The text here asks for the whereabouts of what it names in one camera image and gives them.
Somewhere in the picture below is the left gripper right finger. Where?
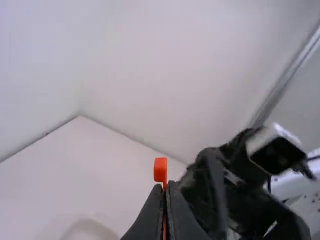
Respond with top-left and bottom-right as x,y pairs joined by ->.
166,179 -> 210,240

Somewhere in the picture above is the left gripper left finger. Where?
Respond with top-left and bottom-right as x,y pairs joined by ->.
119,183 -> 165,240

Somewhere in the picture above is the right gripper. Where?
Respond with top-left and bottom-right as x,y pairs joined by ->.
178,146 -> 312,240

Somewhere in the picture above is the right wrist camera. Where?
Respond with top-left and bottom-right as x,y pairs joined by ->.
245,121 -> 308,176

